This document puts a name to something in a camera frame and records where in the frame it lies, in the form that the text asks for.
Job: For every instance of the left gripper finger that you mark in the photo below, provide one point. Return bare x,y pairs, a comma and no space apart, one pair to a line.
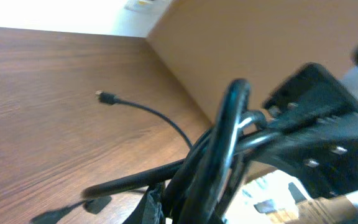
149,209

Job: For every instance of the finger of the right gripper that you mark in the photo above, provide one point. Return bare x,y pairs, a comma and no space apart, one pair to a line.
311,92
323,156

